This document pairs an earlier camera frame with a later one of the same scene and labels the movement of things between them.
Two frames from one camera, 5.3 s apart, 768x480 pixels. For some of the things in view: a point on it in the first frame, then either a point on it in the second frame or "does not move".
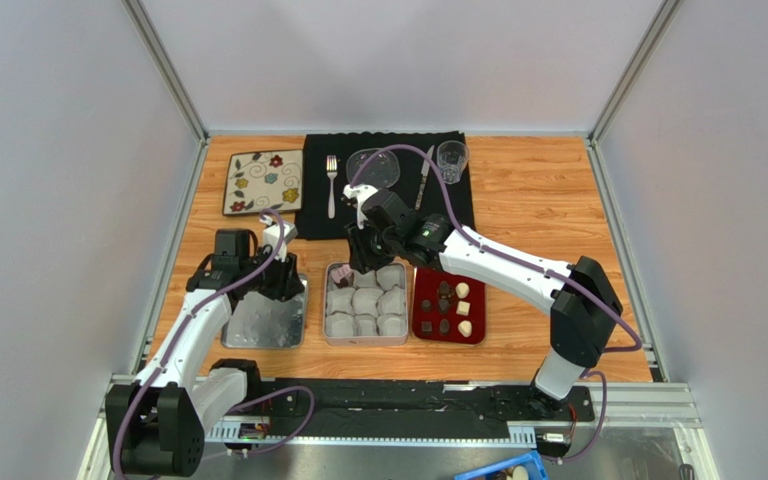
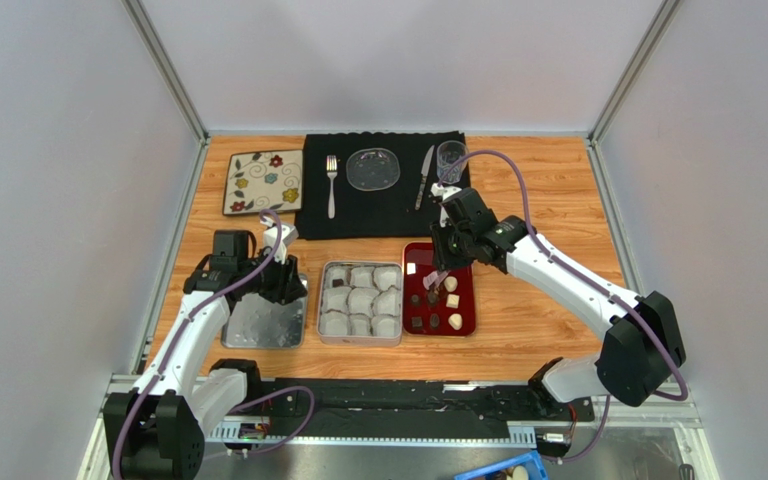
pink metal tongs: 341,271 to 433,279
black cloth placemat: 430,168 does not move
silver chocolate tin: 369,309 does not move
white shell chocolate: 462,290 to 450,283
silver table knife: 423,179 does not move
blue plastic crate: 531,458 does not move
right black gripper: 364,247 to 443,252
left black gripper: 287,284 does not move
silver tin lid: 260,322 does not move
